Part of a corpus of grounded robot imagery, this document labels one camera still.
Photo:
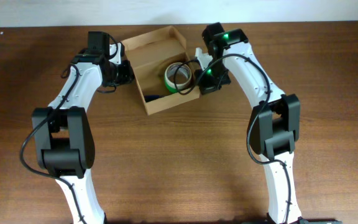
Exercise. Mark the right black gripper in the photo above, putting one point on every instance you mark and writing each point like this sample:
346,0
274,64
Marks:
206,85

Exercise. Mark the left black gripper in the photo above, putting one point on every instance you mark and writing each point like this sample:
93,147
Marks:
127,76

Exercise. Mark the white masking tape roll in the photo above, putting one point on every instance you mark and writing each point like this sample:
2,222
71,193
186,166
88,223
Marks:
181,75

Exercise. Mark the blue ballpoint pen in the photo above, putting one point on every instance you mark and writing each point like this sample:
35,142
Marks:
149,98

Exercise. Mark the brown cardboard box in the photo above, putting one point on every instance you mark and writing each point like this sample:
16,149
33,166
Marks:
150,54

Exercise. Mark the green tape roll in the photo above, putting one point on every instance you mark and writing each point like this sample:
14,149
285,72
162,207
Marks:
169,84

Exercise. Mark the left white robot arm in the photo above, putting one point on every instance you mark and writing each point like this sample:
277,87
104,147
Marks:
64,144

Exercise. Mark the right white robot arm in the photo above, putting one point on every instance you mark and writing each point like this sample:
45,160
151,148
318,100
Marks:
275,118

